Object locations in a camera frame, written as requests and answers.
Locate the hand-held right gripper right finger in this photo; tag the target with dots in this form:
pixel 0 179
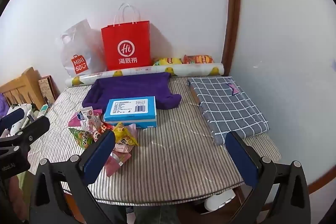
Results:
pixel 240 158

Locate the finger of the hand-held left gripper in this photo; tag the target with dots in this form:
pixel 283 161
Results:
pixel 34 128
pixel 13 117

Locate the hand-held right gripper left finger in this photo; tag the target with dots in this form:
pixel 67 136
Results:
pixel 101 153

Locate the pile of mixed snack packets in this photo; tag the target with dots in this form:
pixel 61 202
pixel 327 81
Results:
pixel 81 138

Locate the purple cloth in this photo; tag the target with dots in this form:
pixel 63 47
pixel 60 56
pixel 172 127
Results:
pixel 126 87

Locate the white plush toy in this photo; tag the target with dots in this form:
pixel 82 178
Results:
pixel 26 108

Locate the wooden headboard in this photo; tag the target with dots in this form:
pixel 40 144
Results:
pixel 23 85

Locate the brown patterned box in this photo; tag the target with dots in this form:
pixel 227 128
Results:
pixel 47 90

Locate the white plastic object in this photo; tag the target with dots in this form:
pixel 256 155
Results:
pixel 220 200

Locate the blue tissue box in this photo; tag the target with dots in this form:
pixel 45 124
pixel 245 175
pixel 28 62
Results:
pixel 131 108

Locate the grey plaid folded cloth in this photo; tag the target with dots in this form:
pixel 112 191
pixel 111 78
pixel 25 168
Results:
pixel 225 106

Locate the striped quilted pad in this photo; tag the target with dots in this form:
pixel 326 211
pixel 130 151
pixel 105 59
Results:
pixel 178 161

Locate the white plastic shopping bag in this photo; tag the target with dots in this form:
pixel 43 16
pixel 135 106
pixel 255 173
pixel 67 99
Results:
pixel 78 43

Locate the fruit print paper roll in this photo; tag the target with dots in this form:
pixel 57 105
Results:
pixel 194 69

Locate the orange chips bag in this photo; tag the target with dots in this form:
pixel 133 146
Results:
pixel 198 59

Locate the yellow chips bag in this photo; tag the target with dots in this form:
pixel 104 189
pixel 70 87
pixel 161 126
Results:
pixel 166 61

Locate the red paper shopping bag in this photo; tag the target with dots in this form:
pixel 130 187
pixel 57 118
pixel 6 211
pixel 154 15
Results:
pixel 126 40

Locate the brown wooden door frame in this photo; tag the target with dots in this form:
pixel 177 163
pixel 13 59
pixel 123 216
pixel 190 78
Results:
pixel 232 3

